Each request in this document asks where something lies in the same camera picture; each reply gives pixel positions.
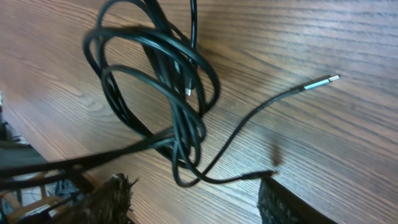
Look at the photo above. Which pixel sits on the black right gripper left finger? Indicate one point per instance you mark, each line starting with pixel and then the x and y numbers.
pixel 108 204

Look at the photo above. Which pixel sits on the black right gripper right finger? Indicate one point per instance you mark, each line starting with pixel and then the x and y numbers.
pixel 278 205

